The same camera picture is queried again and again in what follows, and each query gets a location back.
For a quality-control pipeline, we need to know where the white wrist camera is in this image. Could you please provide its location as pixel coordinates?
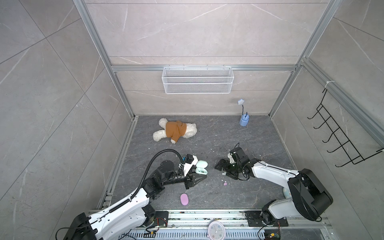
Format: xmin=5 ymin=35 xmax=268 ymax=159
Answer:
xmin=228 ymin=152 xmax=237 ymax=164
xmin=182 ymin=154 xmax=199 ymax=176

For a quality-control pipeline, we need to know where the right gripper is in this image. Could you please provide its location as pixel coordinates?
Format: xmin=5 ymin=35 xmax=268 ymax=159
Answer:
xmin=214 ymin=158 xmax=242 ymax=179

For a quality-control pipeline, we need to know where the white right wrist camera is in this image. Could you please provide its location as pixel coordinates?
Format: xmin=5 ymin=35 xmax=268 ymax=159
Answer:
xmin=228 ymin=152 xmax=237 ymax=164

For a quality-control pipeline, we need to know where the white wire wall basket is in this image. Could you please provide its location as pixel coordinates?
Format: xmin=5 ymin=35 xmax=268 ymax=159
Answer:
xmin=162 ymin=67 xmax=235 ymax=94

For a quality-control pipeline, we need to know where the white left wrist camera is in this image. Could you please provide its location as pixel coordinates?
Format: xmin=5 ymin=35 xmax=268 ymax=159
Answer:
xmin=182 ymin=154 xmax=199 ymax=176

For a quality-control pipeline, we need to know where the mint green charging case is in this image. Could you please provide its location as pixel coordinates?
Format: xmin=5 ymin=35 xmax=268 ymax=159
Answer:
xmin=195 ymin=161 xmax=208 ymax=175

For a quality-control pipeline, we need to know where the white plush dog brown shirt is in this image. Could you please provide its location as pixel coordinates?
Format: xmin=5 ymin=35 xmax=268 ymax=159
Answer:
xmin=153 ymin=118 xmax=198 ymax=144

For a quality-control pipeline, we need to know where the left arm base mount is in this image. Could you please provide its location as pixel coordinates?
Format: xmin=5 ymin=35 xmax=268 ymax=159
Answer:
xmin=143 ymin=211 xmax=169 ymax=228

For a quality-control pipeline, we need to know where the black wall hook rack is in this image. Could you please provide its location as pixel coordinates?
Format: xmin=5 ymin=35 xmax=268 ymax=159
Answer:
xmin=307 ymin=89 xmax=384 ymax=168

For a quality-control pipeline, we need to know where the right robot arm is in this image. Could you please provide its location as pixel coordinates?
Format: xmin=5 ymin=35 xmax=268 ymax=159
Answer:
xmin=215 ymin=145 xmax=334 ymax=225

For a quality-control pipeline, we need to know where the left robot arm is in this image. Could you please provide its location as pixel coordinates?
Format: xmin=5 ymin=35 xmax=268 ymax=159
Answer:
xmin=64 ymin=149 xmax=208 ymax=240

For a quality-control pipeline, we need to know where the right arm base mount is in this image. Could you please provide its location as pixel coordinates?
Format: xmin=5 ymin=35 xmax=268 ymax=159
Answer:
xmin=245 ymin=211 xmax=289 ymax=227

